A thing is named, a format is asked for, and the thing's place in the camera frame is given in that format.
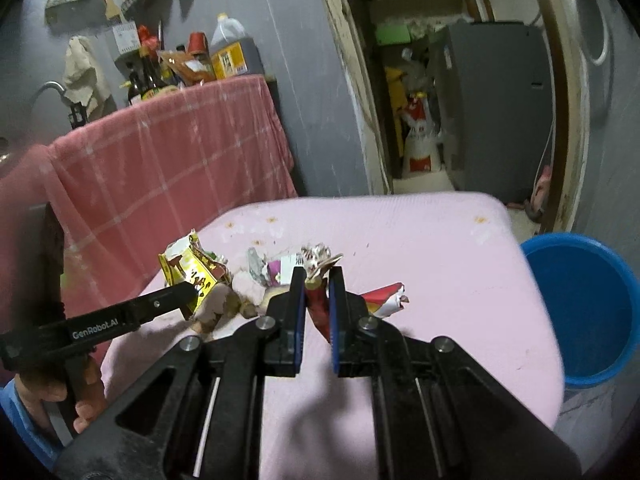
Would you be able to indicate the back room shelf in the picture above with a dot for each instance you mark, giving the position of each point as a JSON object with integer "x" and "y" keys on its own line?
{"x": 415, "y": 7}

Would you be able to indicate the grey curved faucet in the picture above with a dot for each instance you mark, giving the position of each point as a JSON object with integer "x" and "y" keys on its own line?
{"x": 47, "y": 87}

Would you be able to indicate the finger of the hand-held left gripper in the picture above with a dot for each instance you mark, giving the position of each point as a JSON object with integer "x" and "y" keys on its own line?
{"x": 165, "y": 302}

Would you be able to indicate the large cooking oil jug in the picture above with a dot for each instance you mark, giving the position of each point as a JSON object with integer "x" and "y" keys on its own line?
{"x": 232, "y": 55}

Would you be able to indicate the person's left hand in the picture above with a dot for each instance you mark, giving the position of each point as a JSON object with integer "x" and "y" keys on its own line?
{"x": 92, "y": 395}

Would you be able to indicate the white wall card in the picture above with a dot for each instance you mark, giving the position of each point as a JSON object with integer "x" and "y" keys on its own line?
{"x": 125, "y": 37}

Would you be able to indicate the small dark bottle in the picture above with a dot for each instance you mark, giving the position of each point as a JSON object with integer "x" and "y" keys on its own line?
{"x": 134, "y": 87}

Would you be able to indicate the purple and white wrapper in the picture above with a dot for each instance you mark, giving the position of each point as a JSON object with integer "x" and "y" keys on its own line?
{"x": 277, "y": 270}

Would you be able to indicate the red and white wrapper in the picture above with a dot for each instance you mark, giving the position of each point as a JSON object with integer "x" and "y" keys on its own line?
{"x": 382, "y": 298}

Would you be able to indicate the white door frame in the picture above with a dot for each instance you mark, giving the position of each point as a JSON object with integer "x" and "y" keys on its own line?
{"x": 350, "y": 60}

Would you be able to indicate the crumpled beige tissue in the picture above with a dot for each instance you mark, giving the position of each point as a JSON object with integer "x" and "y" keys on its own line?
{"x": 220, "y": 306}

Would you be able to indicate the yellow snack packet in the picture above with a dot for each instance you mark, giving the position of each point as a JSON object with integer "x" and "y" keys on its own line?
{"x": 185, "y": 265}

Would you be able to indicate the pink table cover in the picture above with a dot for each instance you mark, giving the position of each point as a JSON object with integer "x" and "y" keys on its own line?
{"x": 425, "y": 260}

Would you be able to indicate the beige hanging towel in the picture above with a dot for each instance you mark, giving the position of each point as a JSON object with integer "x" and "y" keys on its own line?
{"x": 82, "y": 70}

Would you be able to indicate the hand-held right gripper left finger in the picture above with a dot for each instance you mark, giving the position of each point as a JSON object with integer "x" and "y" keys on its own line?
{"x": 300, "y": 321}

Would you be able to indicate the white sack red print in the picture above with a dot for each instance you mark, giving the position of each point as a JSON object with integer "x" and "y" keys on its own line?
{"x": 422, "y": 151}

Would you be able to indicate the red cup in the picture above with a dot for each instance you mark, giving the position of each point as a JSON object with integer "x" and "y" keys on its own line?
{"x": 197, "y": 42}

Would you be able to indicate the brown snack packets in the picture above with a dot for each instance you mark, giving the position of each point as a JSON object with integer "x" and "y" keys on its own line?
{"x": 187, "y": 67}

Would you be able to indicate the person's left forearm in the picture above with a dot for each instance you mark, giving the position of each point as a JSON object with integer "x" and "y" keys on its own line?
{"x": 20, "y": 425}

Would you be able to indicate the blue plastic bucket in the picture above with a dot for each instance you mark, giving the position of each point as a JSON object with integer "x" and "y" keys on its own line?
{"x": 585, "y": 310}

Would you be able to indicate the red checked cloth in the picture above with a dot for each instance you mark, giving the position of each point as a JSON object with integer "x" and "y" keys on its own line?
{"x": 175, "y": 150}

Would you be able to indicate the dark sauce bottle red cap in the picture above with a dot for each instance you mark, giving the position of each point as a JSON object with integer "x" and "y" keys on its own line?
{"x": 150, "y": 77}

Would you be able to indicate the green box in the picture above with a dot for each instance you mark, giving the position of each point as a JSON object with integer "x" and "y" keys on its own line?
{"x": 392, "y": 34}

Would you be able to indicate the pink slipper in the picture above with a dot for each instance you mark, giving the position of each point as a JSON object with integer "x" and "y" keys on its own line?
{"x": 541, "y": 192}

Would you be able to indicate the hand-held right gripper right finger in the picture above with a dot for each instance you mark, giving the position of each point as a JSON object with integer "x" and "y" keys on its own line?
{"x": 334, "y": 321}

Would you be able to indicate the yellow bag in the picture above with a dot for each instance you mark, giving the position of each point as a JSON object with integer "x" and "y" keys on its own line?
{"x": 395, "y": 90}

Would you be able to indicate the grey refrigerator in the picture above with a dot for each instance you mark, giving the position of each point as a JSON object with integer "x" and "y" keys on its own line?
{"x": 490, "y": 110}

